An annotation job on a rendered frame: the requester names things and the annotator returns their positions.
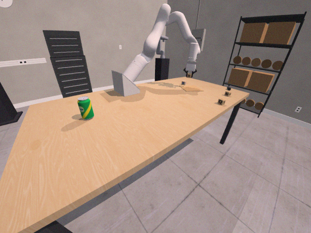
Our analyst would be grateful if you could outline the green drink can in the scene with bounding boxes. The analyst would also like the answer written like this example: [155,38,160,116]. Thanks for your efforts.
[77,96,94,120]

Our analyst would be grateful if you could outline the tan mat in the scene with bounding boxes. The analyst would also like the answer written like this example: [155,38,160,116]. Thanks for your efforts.
[179,85,203,91]

